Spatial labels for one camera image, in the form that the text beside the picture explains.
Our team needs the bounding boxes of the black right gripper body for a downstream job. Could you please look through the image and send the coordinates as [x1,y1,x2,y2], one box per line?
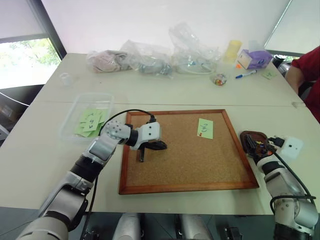
[249,146,274,159]

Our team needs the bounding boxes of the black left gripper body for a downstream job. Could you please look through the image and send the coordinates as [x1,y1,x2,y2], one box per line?
[142,140,158,151]

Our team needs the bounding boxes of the brown oval tray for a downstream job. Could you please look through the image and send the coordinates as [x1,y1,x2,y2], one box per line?
[239,130,276,159]

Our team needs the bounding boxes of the green note with scribble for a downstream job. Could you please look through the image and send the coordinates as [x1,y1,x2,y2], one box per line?
[196,117,214,140]

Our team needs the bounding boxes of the green paper note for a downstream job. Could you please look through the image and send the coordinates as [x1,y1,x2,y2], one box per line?
[83,116,101,133]
[95,109,108,125]
[79,108,100,124]

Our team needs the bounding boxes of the clear bowl of coloured pushpins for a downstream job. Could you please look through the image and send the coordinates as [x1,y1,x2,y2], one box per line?
[209,72,230,88]

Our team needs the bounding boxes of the green sticky note pad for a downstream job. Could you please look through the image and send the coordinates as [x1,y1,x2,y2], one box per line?
[261,70,277,81]

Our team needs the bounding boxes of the clear plastic box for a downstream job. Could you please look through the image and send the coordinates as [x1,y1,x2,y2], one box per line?
[58,92,116,144]

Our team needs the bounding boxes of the purple tissue box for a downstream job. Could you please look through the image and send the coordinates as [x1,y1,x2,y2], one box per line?
[236,48,274,70]

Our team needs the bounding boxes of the wood framed cork board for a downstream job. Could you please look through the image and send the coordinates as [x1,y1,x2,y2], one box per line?
[118,108,260,196]

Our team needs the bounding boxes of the blue capped white marker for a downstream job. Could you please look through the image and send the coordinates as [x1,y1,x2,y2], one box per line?
[234,69,258,80]

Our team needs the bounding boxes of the silver rounded robot leg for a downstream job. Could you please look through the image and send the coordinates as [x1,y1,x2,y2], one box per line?
[113,212,141,240]
[179,214,214,240]

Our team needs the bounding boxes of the black round object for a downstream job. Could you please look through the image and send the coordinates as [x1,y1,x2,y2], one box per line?
[271,54,294,76]

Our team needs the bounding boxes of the plastic bag with grey items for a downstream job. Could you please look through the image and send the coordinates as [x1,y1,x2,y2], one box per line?
[119,39,175,77]

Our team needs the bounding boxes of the yellow plastic cup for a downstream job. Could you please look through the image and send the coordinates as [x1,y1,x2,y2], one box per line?
[222,39,244,64]

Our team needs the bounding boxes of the plastic bag with pink cloth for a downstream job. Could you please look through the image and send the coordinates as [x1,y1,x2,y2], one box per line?
[85,49,134,74]

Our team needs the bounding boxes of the clear bag with white tube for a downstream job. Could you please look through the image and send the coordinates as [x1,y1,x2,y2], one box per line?
[168,22,221,76]

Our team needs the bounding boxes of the tall clear cup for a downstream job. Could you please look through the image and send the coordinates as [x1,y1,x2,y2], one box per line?
[247,39,261,52]

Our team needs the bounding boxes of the person in red shirt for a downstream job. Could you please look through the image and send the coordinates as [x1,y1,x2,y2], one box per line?
[284,45,320,124]

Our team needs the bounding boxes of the small clear plastic cup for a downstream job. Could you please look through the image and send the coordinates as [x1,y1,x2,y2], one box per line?
[59,72,72,86]

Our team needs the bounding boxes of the white framed board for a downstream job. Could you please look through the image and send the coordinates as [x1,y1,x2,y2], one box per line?
[263,0,320,55]

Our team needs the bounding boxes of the dark furniture beside table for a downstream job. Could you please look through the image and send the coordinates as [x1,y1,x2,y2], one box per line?
[0,84,46,147]

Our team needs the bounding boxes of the white roller blind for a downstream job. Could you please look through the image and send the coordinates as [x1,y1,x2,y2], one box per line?
[0,0,48,43]

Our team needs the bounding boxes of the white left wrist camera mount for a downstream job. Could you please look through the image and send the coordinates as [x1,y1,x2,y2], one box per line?
[129,121,162,151]

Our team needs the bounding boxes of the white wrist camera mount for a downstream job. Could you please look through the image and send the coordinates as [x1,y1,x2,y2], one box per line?
[277,136,305,160]
[129,121,162,151]

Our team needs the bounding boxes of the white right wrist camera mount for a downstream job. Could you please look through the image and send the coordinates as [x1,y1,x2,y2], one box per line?
[277,136,305,160]

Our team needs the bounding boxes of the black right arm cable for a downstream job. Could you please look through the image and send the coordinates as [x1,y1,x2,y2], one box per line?
[267,135,317,214]

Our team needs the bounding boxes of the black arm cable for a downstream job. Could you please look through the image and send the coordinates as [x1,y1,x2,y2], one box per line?
[84,108,157,240]
[267,135,317,214]

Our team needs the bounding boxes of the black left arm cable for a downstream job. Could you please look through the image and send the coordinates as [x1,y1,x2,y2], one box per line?
[84,108,157,240]

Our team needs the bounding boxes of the dark window frame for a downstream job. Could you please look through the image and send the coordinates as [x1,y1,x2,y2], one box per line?
[0,0,68,61]

